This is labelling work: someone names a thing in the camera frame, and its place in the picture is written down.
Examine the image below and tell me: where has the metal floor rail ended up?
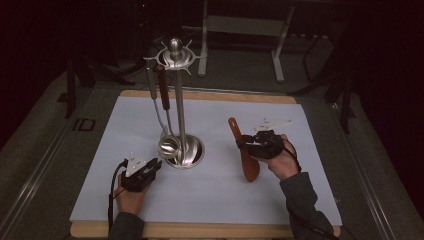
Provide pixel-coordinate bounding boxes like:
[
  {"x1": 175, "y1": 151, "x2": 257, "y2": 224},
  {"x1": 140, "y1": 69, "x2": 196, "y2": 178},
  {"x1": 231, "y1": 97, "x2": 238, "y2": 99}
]
[
  {"x1": 328, "y1": 99, "x2": 398, "y2": 240},
  {"x1": 0, "y1": 109, "x2": 86, "y2": 240}
]

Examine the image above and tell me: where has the wooden rice paddle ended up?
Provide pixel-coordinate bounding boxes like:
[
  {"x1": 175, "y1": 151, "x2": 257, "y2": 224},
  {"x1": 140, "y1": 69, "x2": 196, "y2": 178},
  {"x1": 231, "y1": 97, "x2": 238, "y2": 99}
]
[{"x1": 228, "y1": 116, "x2": 262, "y2": 183}]

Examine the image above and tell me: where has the steel utensil stand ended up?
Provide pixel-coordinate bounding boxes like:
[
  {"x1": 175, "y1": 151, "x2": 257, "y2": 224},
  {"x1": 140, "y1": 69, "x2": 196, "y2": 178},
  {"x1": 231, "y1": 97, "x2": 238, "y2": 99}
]
[{"x1": 143, "y1": 37, "x2": 208, "y2": 169}]

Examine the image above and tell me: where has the black tripod stand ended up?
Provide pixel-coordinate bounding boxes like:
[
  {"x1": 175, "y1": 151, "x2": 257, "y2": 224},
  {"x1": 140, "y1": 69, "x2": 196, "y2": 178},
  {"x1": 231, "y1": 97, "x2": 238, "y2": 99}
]
[
  {"x1": 58, "y1": 49, "x2": 135, "y2": 119},
  {"x1": 289, "y1": 33, "x2": 357, "y2": 135}
]

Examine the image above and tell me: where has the left hand-held gripper cable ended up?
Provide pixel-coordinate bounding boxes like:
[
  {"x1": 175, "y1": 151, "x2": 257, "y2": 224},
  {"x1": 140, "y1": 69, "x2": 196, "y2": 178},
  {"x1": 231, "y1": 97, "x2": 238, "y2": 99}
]
[{"x1": 107, "y1": 159, "x2": 130, "y2": 233}]

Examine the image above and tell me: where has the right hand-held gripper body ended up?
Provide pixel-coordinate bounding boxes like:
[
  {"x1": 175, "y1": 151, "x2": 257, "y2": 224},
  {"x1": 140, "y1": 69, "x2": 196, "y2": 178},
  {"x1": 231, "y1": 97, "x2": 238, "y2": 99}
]
[{"x1": 244, "y1": 118, "x2": 294, "y2": 159}]

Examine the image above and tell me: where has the person's right hand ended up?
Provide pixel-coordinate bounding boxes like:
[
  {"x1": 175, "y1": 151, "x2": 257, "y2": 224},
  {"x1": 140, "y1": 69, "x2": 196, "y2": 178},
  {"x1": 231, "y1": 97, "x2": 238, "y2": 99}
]
[{"x1": 262, "y1": 134, "x2": 302, "y2": 181}]

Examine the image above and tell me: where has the grey metal frame stand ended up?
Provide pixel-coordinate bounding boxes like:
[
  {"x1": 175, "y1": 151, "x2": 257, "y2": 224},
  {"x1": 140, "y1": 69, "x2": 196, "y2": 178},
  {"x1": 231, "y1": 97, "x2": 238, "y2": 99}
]
[{"x1": 198, "y1": 0, "x2": 296, "y2": 83}]

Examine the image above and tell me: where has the hand-held gripper cable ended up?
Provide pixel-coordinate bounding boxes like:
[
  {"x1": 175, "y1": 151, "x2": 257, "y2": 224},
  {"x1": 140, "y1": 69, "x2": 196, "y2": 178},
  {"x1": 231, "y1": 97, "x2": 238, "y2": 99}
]
[
  {"x1": 107, "y1": 159, "x2": 130, "y2": 233},
  {"x1": 283, "y1": 137, "x2": 359, "y2": 240}
]

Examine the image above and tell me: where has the small ladle brown handle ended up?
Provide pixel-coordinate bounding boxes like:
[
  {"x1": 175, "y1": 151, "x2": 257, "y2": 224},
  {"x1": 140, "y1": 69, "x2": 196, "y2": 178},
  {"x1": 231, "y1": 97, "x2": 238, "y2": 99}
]
[{"x1": 155, "y1": 64, "x2": 183, "y2": 162}]

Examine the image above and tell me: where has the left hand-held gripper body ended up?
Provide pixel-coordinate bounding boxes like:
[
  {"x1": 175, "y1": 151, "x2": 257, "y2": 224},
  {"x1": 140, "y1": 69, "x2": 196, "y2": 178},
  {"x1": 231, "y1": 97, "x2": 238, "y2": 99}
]
[{"x1": 119, "y1": 152, "x2": 156, "y2": 193}]

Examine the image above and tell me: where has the white table mat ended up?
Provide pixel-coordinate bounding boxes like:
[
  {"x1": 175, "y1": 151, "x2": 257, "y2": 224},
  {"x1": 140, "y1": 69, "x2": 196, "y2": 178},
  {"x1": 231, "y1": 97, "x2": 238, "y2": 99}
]
[{"x1": 69, "y1": 95, "x2": 344, "y2": 227}]

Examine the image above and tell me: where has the dark equipment rack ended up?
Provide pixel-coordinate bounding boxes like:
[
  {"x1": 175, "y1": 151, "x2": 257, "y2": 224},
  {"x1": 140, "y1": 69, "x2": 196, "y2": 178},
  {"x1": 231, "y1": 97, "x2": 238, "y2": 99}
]
[{"x1": 128, "y1": 0, "x2": 158, "y2": 66}]

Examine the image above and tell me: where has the right hand-held gripper cable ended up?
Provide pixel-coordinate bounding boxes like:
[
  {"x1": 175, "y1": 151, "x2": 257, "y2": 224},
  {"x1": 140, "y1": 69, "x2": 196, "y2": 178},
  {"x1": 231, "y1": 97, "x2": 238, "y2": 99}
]
[{"x1": 283, "y1": 137, "x2": 359, "y2": 240}]

